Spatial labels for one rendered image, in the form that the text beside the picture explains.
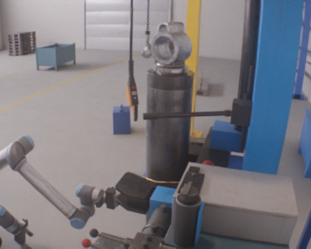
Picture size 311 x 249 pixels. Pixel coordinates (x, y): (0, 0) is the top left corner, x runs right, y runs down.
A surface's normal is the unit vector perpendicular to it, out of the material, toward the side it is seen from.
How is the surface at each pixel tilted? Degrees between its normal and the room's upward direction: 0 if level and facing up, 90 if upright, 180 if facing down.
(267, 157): 90
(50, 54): 90
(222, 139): 90
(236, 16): 90
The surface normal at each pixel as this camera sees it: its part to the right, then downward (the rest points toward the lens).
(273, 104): -0.29, 0.34
